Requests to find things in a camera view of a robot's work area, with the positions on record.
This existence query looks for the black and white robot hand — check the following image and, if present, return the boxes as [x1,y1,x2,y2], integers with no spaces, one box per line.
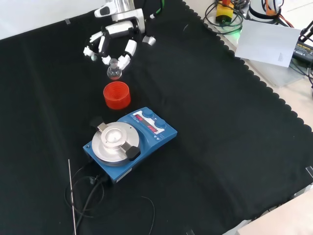
[83,21,141,71]

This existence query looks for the clear glass round-bottom flask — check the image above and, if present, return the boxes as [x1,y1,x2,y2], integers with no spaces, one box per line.
[107,58,122,81]

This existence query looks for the blue heater with steel plate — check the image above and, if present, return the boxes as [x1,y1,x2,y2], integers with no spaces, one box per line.
[83,107,179,186]

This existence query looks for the yellow stop button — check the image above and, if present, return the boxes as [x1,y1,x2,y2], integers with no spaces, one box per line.
[215,0,234,24]

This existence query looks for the black bench cloth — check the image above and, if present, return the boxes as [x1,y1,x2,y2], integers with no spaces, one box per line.
[0,0,313,235]

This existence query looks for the pale paper board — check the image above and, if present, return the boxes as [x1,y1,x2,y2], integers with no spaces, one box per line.
[234,19,302,68]

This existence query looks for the clear acrylic plate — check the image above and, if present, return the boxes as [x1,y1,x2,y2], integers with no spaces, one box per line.
[241,57,308,87]

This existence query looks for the thin steel probe rod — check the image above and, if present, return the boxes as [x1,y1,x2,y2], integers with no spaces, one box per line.
[67,159,77,235]

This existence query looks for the black power adapter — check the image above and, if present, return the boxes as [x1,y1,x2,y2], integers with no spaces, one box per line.
[291,41,313,62]

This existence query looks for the black tripod clamp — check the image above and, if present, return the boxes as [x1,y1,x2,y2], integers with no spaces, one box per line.
[299,20,313,43]

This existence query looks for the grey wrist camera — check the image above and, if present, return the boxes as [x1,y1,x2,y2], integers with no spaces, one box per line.
[142,35,157,47]

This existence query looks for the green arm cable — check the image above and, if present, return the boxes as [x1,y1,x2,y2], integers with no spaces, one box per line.
[149,0,165,20]

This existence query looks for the black stop button cable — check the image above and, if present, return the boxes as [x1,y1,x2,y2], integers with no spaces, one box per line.
[203,0,246,28]

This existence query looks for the orange base cable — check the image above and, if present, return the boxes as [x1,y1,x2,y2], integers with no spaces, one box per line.
[263,6,295,28]

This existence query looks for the thick black heater cable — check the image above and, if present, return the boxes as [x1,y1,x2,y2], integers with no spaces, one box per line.
[64,162,110,229]

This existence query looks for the thin black wire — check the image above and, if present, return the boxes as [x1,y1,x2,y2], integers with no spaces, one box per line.
[140,195,156,232]

